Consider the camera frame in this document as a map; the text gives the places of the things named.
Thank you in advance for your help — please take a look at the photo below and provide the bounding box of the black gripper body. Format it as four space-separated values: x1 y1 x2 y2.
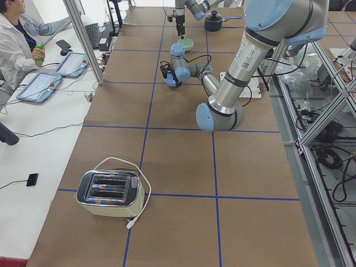
171 73 182 86
173 8 185 25

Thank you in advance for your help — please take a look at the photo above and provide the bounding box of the black computer mouse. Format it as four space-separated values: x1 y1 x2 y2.
60 48 72 56

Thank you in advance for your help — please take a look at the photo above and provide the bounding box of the blue teach pendant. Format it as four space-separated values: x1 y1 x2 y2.
54 52 88 78
16 72 62 103

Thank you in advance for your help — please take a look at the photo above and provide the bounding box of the far blue teach pendant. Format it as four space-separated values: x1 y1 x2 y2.
54 52 88 78

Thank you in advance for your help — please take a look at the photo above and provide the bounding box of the near blue teach pendant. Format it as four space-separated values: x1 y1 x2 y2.
16 72 62 103

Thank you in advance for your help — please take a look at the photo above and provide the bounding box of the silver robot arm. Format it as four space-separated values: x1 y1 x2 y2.
170 1 329 132
167 0 221 39

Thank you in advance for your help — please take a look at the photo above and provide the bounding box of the person in white coat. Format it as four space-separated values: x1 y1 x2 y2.
1 1 70 91

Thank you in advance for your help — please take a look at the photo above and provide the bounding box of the black smartphone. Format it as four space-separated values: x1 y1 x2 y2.
56 39 71 49

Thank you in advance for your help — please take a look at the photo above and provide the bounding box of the small black square device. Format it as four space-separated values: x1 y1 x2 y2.
26 173 38 187

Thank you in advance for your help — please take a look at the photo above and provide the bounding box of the black keyboard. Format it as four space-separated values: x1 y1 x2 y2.
85 23 100 49

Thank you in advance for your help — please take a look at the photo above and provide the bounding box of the blue bowl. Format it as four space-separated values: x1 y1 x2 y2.
164 75 177 88

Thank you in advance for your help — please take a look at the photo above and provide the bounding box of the green bowl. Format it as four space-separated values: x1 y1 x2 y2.
177 38 194 52

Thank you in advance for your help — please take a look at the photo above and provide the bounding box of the white toaster power cord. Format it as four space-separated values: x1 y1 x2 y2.
93 156 152 230

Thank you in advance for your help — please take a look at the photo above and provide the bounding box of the aluminium frame post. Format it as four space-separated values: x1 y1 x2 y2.
63 0 104 85

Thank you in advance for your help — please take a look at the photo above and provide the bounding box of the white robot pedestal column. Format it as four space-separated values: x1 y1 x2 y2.
219 71 264 99

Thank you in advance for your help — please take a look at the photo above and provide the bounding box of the cream two-slot toaster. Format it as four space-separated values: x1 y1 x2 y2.
76 170 145 217

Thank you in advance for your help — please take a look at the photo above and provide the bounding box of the green handled tool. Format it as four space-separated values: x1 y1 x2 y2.
33 44 45 62

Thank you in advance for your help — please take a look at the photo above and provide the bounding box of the dark blue lidded saucepan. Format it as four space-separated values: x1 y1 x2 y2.
204 11 243 32

